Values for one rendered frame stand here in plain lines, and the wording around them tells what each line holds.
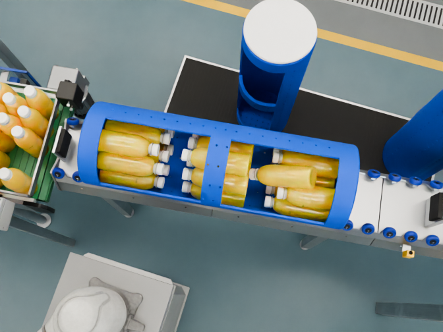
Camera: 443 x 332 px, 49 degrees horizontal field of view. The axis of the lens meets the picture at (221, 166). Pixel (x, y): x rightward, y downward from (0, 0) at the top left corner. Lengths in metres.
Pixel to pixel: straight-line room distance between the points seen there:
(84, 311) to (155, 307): 0.30
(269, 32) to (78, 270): 1.09
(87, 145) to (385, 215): 1.07
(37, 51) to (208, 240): 1.55
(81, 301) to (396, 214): 1.12
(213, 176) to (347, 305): 1.45
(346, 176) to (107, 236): 1.60
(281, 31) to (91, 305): 1.18
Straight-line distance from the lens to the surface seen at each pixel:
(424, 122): 2.25
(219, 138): 1.53
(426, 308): 2.17
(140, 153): 1.58
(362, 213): 1.84
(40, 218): 2.76
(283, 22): 1.93
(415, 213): 1.90
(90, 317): 1.38
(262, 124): 2.68
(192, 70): 2.82
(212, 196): 1.55
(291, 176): 1.54
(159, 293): 1.61
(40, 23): 3.33
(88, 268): 1.67
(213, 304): 2.68
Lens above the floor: 2.68
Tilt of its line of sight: 75 degrees down
